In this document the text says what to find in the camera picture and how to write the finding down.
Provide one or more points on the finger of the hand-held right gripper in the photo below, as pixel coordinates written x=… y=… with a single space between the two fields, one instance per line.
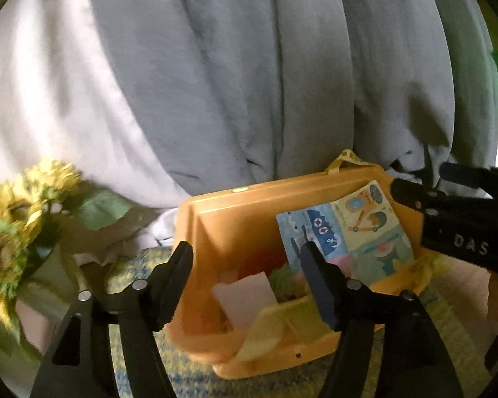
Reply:
x=415 y=197
x=464 y=176

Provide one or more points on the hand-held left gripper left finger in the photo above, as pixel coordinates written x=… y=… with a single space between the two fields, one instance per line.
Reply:
x=176 y=284

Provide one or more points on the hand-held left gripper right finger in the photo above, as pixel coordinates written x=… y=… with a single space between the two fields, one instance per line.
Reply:
x=317 y=286

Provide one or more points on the printed soft cloth book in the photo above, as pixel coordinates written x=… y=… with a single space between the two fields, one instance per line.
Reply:
x=357 y=232

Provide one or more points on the white cloth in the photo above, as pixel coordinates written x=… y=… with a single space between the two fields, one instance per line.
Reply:
x=245 y=302

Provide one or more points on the yellow and blue woven mat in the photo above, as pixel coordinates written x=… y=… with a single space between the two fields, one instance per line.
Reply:
x=448 y=331

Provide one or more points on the green ribbed vase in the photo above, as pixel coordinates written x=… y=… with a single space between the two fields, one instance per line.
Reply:
x=49 y=282

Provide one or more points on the artificial sunflower bouquet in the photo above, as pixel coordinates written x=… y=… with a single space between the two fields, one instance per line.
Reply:
x=20 y=224

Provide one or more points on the grey curtain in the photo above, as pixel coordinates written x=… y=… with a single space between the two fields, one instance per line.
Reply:
x=253 y=70

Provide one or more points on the white curtain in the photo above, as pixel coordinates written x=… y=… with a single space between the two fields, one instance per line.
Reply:
x=54 y=103

